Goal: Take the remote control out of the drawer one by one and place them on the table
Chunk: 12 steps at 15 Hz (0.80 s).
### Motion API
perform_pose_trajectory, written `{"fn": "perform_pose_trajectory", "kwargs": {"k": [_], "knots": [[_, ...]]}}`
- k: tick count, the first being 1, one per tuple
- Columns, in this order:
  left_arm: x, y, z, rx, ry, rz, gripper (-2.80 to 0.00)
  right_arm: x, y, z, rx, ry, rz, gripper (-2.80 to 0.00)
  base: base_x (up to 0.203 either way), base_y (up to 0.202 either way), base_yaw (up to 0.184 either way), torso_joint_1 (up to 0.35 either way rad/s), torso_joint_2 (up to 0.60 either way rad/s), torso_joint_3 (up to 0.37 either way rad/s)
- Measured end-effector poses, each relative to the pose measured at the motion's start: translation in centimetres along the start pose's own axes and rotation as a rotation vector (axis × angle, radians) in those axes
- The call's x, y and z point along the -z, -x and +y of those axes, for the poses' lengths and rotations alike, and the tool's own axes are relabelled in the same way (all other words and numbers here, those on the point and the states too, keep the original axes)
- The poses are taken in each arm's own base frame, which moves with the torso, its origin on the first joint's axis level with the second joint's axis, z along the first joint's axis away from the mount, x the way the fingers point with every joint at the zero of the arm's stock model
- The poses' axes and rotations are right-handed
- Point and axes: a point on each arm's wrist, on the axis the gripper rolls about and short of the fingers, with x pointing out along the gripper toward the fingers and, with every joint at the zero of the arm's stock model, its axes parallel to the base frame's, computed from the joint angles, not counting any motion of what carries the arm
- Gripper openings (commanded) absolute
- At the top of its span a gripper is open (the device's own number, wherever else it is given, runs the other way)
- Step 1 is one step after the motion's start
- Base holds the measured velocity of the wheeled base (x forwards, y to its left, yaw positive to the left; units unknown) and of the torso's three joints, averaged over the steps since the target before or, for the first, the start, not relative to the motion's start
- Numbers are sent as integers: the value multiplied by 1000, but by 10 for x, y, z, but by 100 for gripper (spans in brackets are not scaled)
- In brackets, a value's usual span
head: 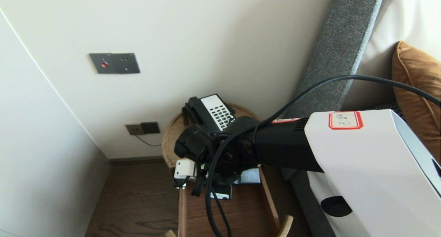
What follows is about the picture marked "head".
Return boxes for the red bordered paper label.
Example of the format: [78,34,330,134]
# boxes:
[328,111,364,130]

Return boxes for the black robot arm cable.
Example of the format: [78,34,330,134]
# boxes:
[205,75,441,237]

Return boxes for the brown wooden baseboard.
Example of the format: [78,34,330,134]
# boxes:
[109,156,165,166]

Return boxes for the black white houndstooth pillow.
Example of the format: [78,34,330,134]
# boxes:
[365,102,403,112]

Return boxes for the grey wall switch panel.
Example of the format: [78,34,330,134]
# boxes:
[89,53,140,74]

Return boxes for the black telephone handset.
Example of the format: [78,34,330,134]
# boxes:
[186,97,211,127]

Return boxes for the dark grey power socket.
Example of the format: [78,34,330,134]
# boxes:
[141,122,160,134]

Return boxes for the grey fabric headboard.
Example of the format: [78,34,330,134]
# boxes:
[283,0,386,120]

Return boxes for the white bed pillow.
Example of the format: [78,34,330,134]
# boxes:
[341,0,441,112]

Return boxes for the black and white telephone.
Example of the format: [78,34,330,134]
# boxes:
[182,94,239,134]

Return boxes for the brown velvet cushion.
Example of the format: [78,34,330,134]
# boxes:
[392,41,441,163]

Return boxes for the thin black telephone cable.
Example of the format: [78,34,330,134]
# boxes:
[134,131,162,147]

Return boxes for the grey fabric bed frame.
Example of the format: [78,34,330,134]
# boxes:
[281,167,336,237]

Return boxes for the white wardrobe panel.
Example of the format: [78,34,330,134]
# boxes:
[0,8,111,237]

